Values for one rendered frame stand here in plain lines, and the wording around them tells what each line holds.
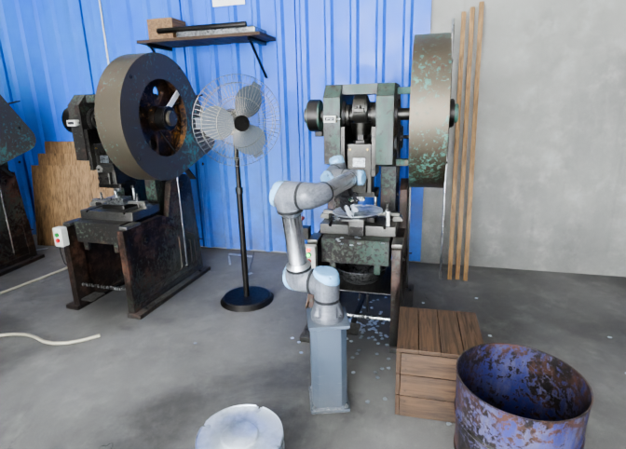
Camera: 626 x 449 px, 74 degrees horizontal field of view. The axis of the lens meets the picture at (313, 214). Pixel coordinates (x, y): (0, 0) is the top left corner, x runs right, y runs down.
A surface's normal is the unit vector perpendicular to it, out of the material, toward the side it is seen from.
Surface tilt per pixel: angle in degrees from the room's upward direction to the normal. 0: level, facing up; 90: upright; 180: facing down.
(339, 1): 90
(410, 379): 90
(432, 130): 101
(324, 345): 90
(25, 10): 90
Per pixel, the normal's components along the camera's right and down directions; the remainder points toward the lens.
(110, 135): -0.29, 0.43
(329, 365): 0.06, 0.25
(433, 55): -0.21, -0.48
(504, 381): -0.22, 0.22
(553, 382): -0.89, 0.11
